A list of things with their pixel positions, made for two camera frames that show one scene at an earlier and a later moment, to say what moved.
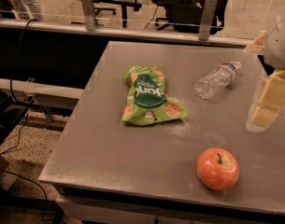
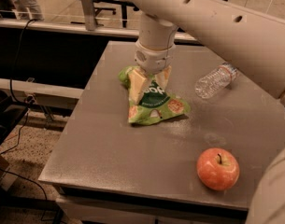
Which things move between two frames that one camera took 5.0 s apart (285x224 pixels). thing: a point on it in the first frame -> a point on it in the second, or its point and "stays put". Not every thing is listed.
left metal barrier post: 88,10 stays put
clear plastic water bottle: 216,80 stays put
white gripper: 280,47 -> 154,60
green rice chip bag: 146,100 stays put
